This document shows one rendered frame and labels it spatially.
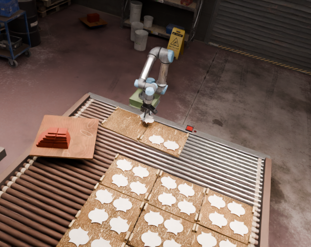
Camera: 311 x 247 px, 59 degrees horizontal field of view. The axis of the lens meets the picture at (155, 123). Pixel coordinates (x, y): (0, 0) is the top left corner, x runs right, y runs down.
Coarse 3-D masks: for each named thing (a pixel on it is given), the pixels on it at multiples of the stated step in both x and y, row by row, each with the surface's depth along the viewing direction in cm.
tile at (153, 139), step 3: (153, 135) 274; (150, 138) 270; (153, 138) 271; (156, 138) 271; (159, 138) 272; (162, 138) 273; (150, 141) 267; (153, 141) 268; (156, 141) 268; (159, 141) 269; (162, 141) 269; (159, 144) 266
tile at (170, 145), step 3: (168, 141) 271; (165, 144) 267; (168, 144) 268; (171, 144) 268; (174, 144) 269; (177, 144) 270; (165, 147) 265; (168, 147) 265; (171, 147) 265; (174, 147) 266; (177, 147) 267; (174, 150) 263
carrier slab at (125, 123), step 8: (120, 112) 294; (128, 112) 296; (112, 120) 283; (120, 120) 285; (128, 120) 287; (136, 120) 289; (112, 128) 274; (120, 128) 276; (128, 128) 277; (136, 128) 279; (144, 128) 281; (128, 136) 269; (136, 136) 271
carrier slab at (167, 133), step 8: (152, 128) 283; (160, 128) 285; (168, 128) 287; (144, 136) 272; (168, 136) 278; (176, 136) 279; (184, 136) 281; (144, 144) 266; (152, 144) 266; (160, 144) 268; (184, 144) 273; (168, 152) 261; (176, 152) 262
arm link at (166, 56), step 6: (162, 48) 275; (162, 54) 273; (168, 54) 272; (162, 60) 277; (168, 60) 275; (162, 66) 283; (168, 66) 286; (162, 72) 288; (162, 78) 293; (162, 84) 298; (156, 90) 304; (162, 90) 302
